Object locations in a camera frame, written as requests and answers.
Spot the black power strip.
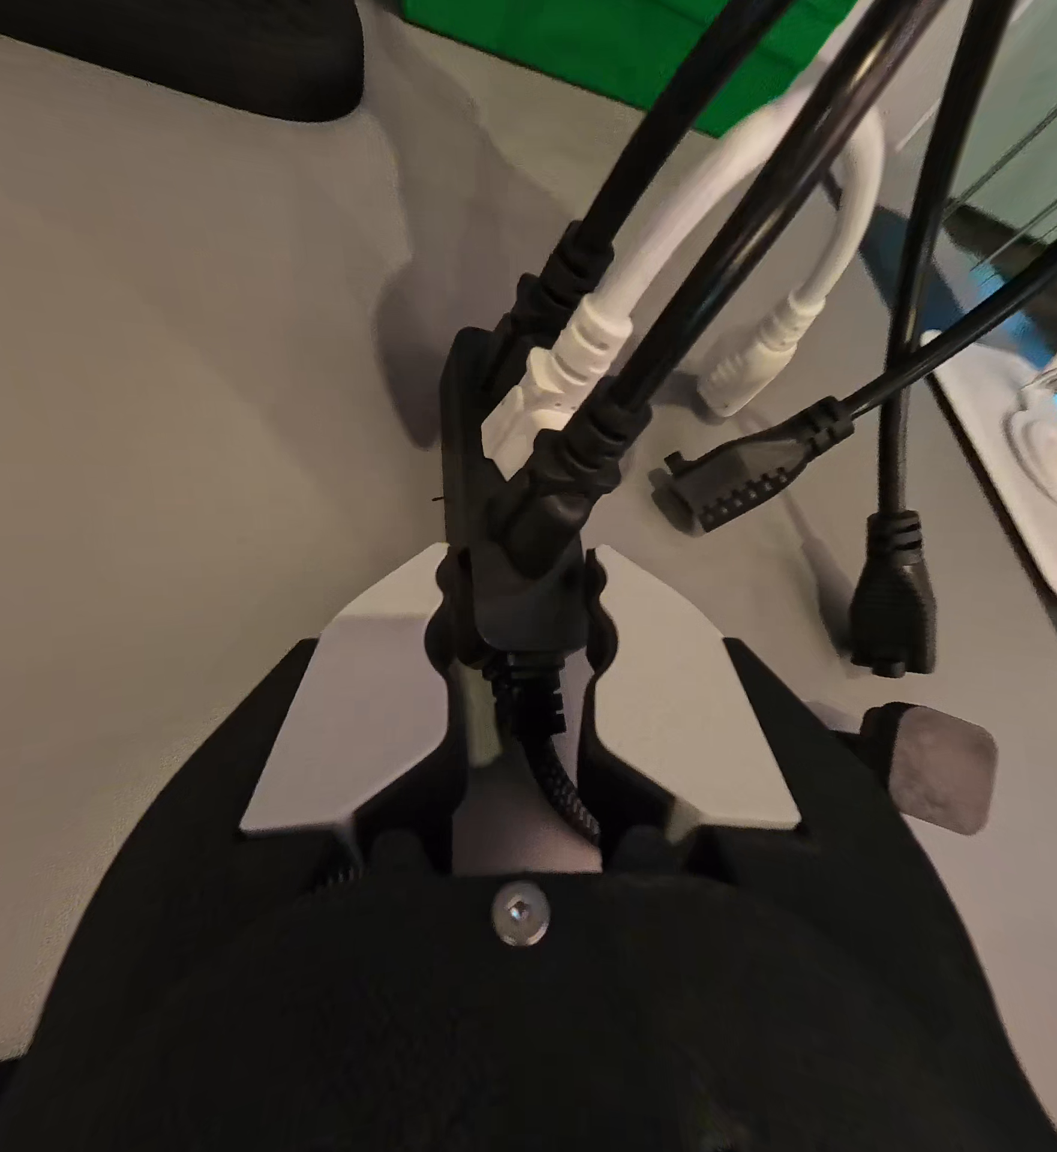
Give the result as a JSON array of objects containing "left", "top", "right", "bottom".
[{"left": 439, "top": 327, "right": 594, "bottom": 651}]

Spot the white extension cord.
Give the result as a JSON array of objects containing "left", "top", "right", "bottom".
[{"left": 479, "top": 85, "right": 883, "bottom": 483}]

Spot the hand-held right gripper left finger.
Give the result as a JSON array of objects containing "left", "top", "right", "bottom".
[{"left": 239, "top": 540, "right": 459, "bottom": 837}]

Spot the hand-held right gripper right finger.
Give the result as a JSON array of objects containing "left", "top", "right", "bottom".
[{"left": 580, "top": 540, "right": 802, "bottom": 837}]

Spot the flat black grey-faced plug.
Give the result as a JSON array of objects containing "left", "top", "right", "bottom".
[{"left": 860, "top": 702, "right": 999, "bottom": 837}]

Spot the green plastic bin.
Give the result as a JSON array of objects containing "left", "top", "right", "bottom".
[{"left": 398, "top": 0, "right": 864, "bottom": 138}]

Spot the black extension cord ribbed socket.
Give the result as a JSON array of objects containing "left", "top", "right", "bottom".
[{"left": 496, "top": 0, "right": 1023, "bottom": 678}]

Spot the white tray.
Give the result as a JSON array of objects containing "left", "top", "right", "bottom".
[{"left": 926, "top": 306, "right": 1057, "bottom": 618}]

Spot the black extension cord notched socket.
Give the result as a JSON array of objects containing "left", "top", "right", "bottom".
[{"left": 484, "top": 0, "right": 1057, "bottom": 540}]

